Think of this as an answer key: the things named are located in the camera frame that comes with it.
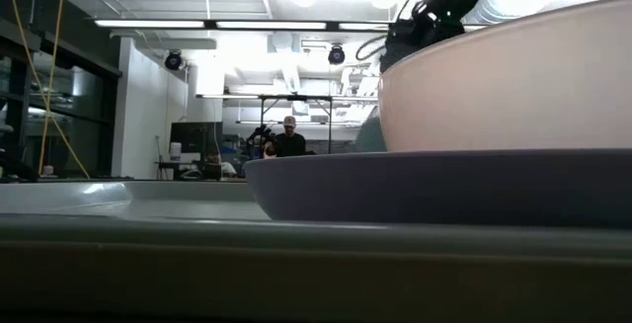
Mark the black hanging spotlight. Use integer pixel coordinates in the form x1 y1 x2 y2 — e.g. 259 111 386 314
164 49 185 72
327 44 347 66

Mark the lavender plate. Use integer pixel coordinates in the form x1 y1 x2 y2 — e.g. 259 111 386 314
244 147 632 230

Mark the black monitor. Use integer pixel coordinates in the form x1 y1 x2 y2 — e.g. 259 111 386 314
170 121 223 155

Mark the pink translucent bowl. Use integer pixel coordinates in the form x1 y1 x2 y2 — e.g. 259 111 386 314
377 0 632 154

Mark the person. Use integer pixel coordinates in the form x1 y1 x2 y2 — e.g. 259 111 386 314
264 115 308 159

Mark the yellow extension cable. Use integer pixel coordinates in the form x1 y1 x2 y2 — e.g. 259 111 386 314
38 0 65 177
3 0 91 181

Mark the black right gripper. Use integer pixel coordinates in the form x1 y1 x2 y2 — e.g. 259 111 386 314
380 14 465 73

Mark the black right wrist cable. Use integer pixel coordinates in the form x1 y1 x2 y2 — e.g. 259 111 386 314
355 34 392 62

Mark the ceiling light strip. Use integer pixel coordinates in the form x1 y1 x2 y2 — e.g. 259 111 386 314
338 22 391 32
93 19 206 30
215 20 328 31

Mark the black background stand frame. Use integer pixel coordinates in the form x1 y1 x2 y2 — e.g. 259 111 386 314
259 94 335 155

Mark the grey plastic tray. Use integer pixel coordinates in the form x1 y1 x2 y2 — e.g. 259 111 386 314
0 179 632 323

